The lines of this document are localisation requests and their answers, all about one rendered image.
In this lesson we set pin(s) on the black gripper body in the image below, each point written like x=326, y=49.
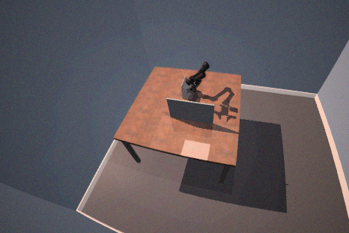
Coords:
x=197, y=80

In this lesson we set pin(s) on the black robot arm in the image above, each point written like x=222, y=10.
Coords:
x=200, y=74

